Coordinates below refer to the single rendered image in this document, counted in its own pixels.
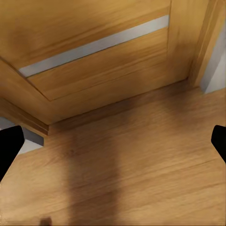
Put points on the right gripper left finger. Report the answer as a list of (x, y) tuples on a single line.
[(11, 141)]

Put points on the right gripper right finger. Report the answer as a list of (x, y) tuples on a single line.
[(218, 139)]

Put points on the door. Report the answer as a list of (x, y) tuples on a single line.
[(64, 58)]

